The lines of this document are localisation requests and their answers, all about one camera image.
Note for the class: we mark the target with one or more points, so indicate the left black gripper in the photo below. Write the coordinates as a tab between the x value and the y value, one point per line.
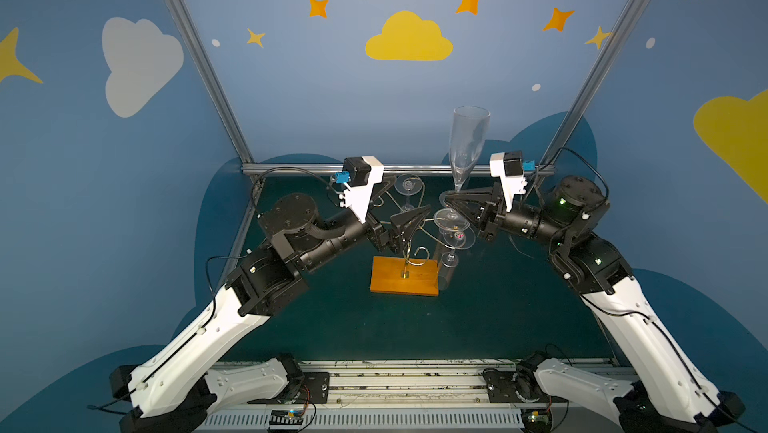
383	235

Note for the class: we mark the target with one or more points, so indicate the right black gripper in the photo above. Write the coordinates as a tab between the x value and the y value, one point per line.
486	220

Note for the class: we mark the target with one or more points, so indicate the clear flute glass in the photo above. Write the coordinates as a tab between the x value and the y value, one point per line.
446	254
468	132
408	186

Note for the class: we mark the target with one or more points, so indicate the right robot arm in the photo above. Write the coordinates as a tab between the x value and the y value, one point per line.
670	394

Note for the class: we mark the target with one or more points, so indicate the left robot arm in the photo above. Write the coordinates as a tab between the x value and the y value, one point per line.
180	387

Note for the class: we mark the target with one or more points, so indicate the orange wooden rack base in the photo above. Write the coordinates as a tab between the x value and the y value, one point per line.
392	275

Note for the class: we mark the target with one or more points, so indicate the right green circuit board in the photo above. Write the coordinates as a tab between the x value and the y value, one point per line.
536	421

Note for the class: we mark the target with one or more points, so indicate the green circuit board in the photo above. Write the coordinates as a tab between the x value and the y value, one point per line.
290	419
536	421

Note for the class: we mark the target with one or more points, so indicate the left green circuit board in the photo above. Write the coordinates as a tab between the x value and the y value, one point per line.
290	419

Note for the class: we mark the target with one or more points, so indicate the gold wire glass rack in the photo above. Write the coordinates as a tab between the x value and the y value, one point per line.
419	253

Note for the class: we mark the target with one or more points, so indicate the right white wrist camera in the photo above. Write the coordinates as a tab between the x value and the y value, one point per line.
511	170

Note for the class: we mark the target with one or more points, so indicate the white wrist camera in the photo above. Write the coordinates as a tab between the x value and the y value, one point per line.
358	176
511	170

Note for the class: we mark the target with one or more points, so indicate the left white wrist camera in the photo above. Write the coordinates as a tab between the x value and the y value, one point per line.
358	176

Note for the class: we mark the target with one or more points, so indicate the aluminium frame right post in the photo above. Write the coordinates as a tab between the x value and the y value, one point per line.
609	52

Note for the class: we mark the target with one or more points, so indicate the aluminium frame post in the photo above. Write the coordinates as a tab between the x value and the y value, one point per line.
609	52
194	44

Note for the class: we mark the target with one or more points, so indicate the aluminium mounting rail base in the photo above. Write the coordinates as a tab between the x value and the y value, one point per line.
411	396

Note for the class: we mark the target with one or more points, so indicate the aluminium frame left post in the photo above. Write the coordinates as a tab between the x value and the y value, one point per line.
194	44

